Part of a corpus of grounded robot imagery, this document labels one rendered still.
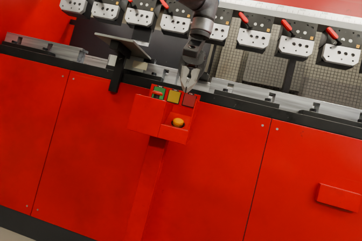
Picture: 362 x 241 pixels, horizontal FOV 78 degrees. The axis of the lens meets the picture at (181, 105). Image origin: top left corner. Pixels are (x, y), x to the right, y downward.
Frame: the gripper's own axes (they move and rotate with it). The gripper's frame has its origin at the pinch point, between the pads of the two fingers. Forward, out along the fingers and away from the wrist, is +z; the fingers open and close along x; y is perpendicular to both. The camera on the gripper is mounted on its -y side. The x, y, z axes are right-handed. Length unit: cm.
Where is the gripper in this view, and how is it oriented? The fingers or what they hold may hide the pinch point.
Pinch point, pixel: (186, 89)
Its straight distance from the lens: 77.3
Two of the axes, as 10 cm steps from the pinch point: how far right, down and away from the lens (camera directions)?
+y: 1.4, -0.2, 9.9
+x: -9.6, -2.4, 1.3
